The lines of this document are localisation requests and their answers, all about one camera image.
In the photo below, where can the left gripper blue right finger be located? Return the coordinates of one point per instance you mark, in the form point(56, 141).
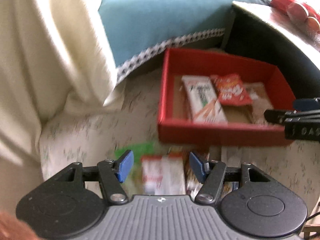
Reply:
point(211, 175)

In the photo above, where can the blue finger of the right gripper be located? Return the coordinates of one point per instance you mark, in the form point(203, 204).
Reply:
point(277, 116)
point(307, 104)

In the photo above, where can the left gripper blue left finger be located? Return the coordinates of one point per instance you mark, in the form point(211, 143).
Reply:
point(112, 173)

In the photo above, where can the brown snack bag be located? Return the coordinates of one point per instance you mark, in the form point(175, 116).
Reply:
point(195, 179)

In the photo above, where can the green bamboo shoot packet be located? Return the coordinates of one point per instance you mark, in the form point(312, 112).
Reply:
point(134, 183)

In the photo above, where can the red snack bag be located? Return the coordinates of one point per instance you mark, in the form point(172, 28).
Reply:
point(231, 91)

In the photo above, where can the white long snack packet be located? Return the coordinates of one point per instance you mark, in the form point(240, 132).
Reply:
point(204, 104)

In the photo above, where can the white red snack packet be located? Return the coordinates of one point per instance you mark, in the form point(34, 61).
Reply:
point(163, 175)

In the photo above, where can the left hand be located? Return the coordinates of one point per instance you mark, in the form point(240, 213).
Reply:
point(13, 229)

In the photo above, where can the red cardboard box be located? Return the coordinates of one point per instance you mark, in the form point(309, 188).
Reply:
point(178, 130)

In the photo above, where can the dark coffee table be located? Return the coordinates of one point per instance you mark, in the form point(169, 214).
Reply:
point(261, 32)

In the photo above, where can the red plastic bag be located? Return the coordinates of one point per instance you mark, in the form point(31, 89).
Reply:
point(303, 13)

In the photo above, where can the cream white blanket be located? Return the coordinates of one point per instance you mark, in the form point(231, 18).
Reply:
point(54, 55)

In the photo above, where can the teal sofa cover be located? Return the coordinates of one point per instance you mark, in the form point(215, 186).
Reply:
point(139, 30)

